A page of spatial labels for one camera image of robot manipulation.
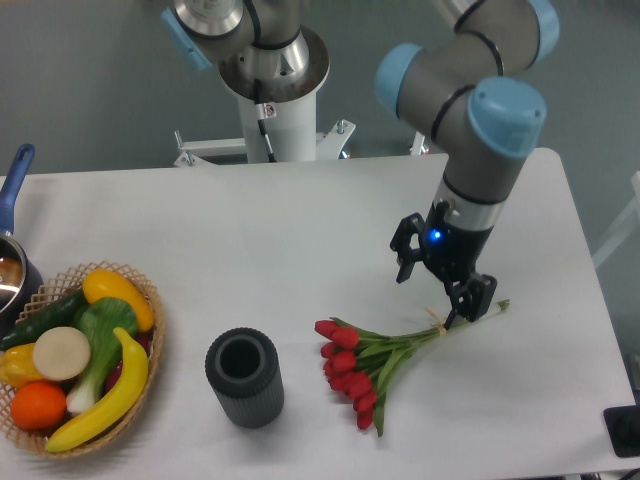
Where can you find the yellow bell pepper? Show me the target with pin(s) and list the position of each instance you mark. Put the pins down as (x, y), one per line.
(18, 368)

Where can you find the black device at edge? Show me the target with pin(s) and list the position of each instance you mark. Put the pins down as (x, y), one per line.
(622, 424)

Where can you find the dark grey ribbed vase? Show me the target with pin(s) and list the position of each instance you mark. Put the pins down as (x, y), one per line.
(242, 367)

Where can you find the blue handled saucepan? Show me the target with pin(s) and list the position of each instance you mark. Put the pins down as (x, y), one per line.
(20, 279)

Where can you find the red fruit in basket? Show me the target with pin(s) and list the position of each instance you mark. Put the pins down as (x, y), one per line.
(144, 339)

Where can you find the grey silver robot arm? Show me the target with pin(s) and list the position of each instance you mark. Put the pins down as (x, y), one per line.
(464, 97)

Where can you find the green bok choy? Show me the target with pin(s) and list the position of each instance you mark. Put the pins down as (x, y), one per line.
(97, 322)

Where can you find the yellow banana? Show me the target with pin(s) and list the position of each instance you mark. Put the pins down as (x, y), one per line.
(113, 406)

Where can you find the red tulip bouquet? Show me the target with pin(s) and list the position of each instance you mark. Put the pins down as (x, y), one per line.
(361, 364)

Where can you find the white frame at right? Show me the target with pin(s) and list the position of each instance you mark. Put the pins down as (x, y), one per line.
(625, 223)

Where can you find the orange fruit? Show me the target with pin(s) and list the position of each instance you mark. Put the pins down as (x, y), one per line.
(38, 405)

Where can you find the yellow lemon squash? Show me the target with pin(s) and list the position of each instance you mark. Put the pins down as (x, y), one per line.
(101, 284)

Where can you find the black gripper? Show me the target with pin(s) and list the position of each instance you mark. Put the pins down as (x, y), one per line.
(450, 253)

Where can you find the beige round disc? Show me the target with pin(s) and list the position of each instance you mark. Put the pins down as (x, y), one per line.
(61, 353)

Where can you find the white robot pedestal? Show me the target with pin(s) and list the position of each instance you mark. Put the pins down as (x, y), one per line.
(275, 90)

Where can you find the green cucumber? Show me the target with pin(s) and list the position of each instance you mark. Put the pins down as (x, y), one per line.
(59, 313)

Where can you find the woven wicker basket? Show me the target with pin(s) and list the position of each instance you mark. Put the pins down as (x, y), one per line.
(57, 288)

